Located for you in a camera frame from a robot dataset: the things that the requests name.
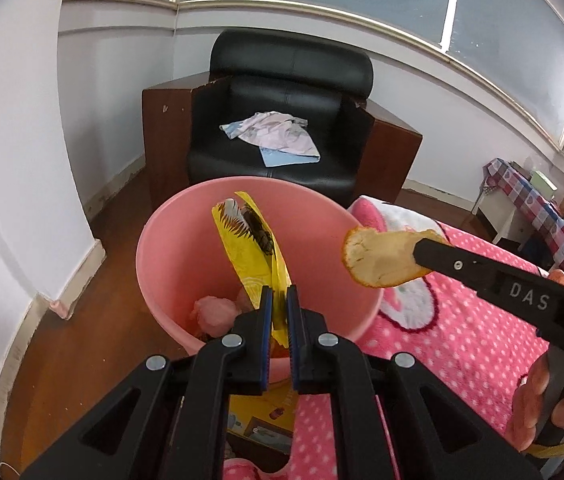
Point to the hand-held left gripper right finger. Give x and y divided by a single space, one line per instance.
292 330

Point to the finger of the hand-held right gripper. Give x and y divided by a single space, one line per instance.
481 277

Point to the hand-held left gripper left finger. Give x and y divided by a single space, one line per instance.
265 330

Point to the yellow snack wrapper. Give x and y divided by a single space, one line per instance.
252 260

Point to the orange peel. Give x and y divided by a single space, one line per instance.
376 260

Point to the pink plastic bucket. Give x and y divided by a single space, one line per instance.
172 240

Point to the person's right hand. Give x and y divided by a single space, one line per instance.
526 410

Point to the pink plastic bag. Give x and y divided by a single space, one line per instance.
212 312

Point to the yellow printed box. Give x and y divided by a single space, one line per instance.
267 420

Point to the checked tablecloth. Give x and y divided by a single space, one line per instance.
536 205

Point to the pink dotted plush blanket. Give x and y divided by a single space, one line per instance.
436 360

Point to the green box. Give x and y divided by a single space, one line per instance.
544 181

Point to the light blue cloth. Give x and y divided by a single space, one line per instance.
282 157

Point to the pastel patterned cloth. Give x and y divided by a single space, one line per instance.
277 132

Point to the black leather armchair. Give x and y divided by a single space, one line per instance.
287 70

